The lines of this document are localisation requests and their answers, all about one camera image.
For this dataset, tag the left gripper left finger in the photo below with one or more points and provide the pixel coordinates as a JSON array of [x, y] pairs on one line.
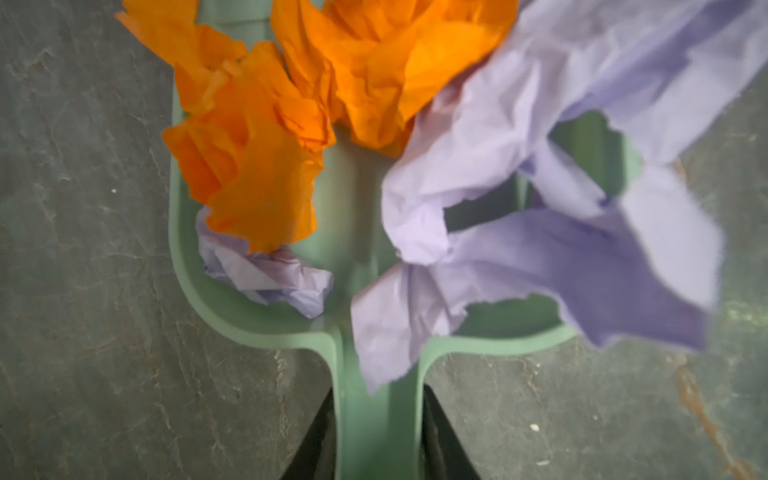
[[315, 458]]

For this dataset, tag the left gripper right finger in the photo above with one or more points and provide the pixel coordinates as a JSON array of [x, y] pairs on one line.
[[445, 457]]

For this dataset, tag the green plastic dustpan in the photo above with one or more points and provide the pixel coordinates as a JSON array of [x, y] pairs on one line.
[[378, 435]]

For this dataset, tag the purple scrap small back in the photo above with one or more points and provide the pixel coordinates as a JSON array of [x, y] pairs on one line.
[[266, 279]]

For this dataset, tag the purple scrap pair back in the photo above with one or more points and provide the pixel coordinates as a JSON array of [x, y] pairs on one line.
[[549, 170]]

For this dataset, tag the orange scrap by dustpan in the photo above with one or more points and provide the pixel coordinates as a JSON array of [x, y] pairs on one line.
[[250, 145]]

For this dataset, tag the orange scrap centre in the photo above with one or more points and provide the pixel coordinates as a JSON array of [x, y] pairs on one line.
[[373, 65]]

